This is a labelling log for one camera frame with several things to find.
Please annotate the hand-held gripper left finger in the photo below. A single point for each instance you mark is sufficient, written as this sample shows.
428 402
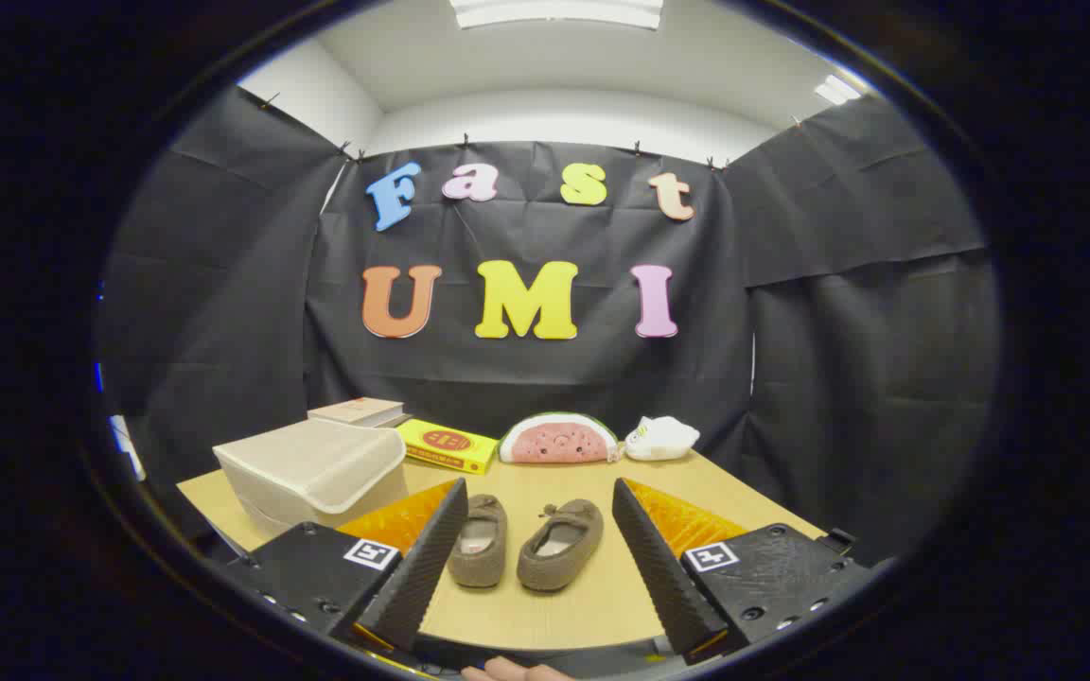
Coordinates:
413 586

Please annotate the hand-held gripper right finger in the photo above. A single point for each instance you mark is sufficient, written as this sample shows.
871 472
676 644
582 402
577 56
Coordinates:
668 586

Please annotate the brown fuzzy slipper shoe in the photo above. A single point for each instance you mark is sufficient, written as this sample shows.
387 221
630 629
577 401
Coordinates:
545 567
479 567

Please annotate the beige fabric storage box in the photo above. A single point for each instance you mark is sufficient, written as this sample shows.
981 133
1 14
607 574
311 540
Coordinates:
308 463

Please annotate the yellow book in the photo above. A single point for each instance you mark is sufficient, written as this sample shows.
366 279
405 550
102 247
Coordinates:
441 454

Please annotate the white plush toy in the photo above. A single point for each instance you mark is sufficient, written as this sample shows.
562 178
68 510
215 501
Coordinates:
663 440

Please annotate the black table clamp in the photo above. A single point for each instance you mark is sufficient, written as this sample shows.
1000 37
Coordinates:
838 541

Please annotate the watermelon slice plush toy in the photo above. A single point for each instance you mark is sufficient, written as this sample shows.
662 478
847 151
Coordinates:
559 443

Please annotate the beige paperback book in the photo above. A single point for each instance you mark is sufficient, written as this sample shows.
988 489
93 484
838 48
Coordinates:
356 410

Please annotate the black backdrop cloth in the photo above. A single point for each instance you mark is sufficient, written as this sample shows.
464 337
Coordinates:
554 378

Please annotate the small ceiling light panel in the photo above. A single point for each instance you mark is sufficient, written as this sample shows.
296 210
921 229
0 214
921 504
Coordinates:
836 90

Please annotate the long ceiling light panel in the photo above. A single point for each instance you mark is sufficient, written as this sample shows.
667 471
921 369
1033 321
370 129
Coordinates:
554 11

